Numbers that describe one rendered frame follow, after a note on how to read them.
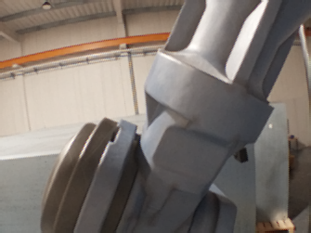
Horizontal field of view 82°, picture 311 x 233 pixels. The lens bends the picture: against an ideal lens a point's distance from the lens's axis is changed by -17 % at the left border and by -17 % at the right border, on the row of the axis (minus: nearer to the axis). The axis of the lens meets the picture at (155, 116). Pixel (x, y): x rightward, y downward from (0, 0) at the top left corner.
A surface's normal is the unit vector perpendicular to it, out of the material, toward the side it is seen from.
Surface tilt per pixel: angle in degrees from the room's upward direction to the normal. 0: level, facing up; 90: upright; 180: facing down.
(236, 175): 90
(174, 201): 104
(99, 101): 90
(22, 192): 90
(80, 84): 90
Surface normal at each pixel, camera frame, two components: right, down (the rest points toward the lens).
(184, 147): -0.02, 0.29
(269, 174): -0.26, 0.08
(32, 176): 0.08, 0.04
